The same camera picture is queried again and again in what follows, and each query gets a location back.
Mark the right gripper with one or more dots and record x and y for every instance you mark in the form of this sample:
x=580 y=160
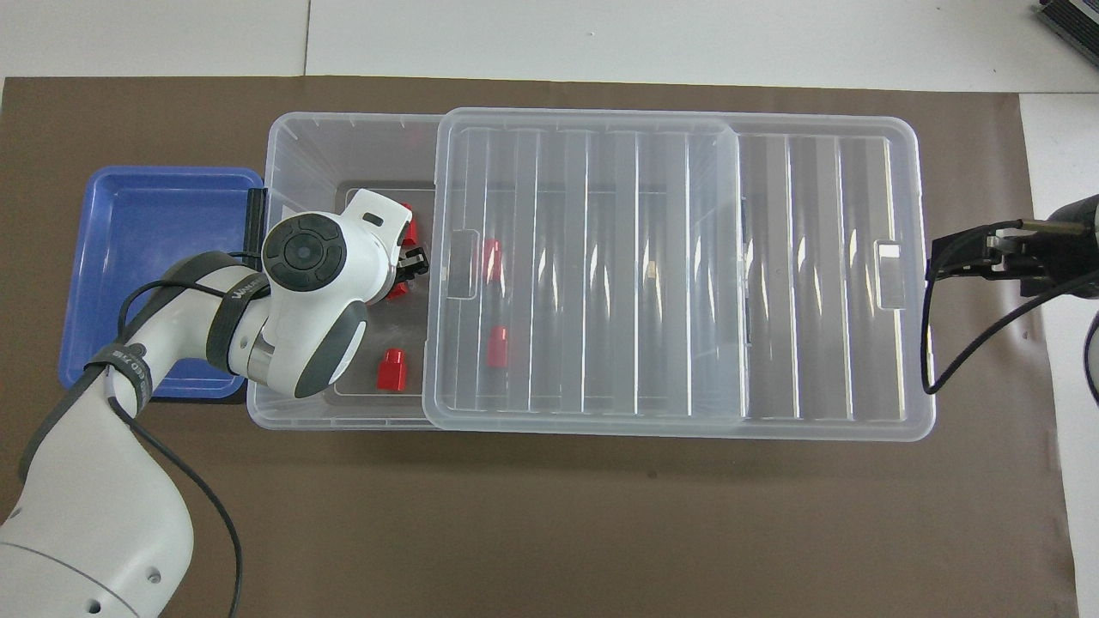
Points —
x=1073 y=257

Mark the clear plastic box lid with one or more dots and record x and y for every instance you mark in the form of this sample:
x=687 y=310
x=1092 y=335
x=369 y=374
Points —
x=807 y=283

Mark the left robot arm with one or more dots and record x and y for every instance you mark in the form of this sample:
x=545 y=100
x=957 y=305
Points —
x=86 y=515

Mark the red block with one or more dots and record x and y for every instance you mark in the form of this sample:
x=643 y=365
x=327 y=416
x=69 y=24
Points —
x=497 y=348
x=393 y=370
x=411 y=228
x=397 y=291
x=491 y=259

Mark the clear plastic storage box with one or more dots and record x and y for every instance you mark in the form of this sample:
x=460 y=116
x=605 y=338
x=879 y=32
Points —
x=343 y=146

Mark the black box latch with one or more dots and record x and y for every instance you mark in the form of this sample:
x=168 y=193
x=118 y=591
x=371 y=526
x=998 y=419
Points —
x=257 y=215

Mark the black device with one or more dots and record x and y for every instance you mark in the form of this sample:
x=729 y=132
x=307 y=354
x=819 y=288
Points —
x=1073 y=19

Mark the blue plastic tray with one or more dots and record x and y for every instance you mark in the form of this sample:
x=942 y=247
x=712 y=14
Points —
x=146 y=232

